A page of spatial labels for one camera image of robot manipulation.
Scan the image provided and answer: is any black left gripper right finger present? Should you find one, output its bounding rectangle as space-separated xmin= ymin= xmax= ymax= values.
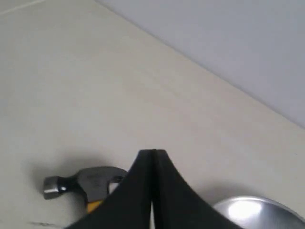
xmin=151 ymin=150 xmax=240 ymax=229

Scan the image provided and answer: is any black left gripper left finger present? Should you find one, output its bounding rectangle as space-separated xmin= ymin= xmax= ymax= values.
xmin=68 ymin=150 xmax=153 ymax=229

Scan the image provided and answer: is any black yellow claw hammer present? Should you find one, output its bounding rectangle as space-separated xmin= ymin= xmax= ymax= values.
xmin=43 ymin=166 xmax=127 ymax=213

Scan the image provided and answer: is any round steel plate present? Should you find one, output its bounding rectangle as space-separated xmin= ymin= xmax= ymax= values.
xmin=213 ymin=196 xmax=305 ymax=229

